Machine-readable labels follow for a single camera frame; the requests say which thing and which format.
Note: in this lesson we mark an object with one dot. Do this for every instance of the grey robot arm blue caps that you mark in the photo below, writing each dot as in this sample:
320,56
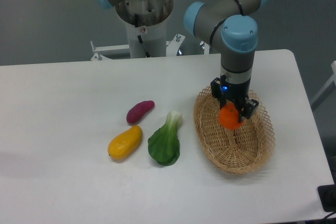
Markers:
226,26

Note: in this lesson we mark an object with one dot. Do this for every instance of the purple sweet potato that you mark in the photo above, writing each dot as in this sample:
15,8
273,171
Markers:
137,112

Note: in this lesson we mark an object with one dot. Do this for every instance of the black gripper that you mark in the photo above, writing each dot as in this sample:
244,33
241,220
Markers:
234,88

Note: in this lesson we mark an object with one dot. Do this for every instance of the orange fruit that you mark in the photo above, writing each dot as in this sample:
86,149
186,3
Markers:
229,117

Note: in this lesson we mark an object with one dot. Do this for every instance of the black device at table edge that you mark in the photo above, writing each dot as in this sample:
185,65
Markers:
327,197

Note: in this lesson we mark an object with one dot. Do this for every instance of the yellow mango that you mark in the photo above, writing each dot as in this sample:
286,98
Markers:
125,143

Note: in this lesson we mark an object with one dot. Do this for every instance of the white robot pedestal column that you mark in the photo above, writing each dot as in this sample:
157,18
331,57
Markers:
145,24

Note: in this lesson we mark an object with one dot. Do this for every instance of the green bok choy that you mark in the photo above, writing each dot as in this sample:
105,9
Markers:
164,144

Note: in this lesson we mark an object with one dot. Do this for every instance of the woven wicker basket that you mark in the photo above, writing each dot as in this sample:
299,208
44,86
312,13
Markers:
238,151

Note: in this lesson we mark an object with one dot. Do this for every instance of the white metal base frame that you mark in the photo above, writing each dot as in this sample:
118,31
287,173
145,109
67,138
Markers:
178,46

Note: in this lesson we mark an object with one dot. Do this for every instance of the white frame at right edge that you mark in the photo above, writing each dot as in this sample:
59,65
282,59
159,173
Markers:
324,91

